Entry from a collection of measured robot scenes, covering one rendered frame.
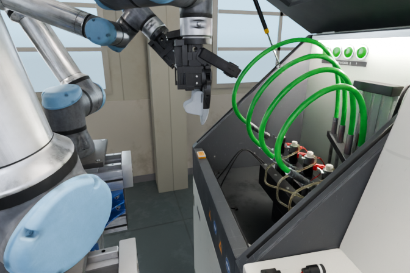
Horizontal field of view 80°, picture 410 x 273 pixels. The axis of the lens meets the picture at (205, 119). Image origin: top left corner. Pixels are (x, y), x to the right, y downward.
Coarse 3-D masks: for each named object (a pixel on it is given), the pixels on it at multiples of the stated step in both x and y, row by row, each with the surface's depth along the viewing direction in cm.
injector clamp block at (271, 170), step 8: (264, 168) 87; (272, 168) 87; (264, 176) 87; (272, 176) 82; (280, 176) 82; (264, 184) 87; (272, 184) 81; (280, 184) 77; (288, 184) 77; (296, 184) 78; (272, 192) 81; (280, 192) 76; (272, 200) 82; (288, 200) 71; (296, 200) 69; (272, 208) 82; (280, 208) 76; (288, 208) 72; (272, 216) 82; (280, 216) 77
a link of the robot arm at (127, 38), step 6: (120, 18) 83; (120, 24) 80; (126, 24) 82; (126, 30) 82; (132, 30) 84; (126, 36) 82; (132, 36) 86; (126, 42) 85; (114, 48) 85; (120, 48) 86
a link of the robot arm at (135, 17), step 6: (126, 12) 82; (132, 12) 81; (138, 12) 81; (144, 12) 81; (150, 12) 82; (126, 18) 82; (132, 18) 82; (138, 18) 81; (144, 18) 81; (150, 18) 83; (132, 24) 82; (138, 24) 82; (144, 24) 83; (138, 30) 86
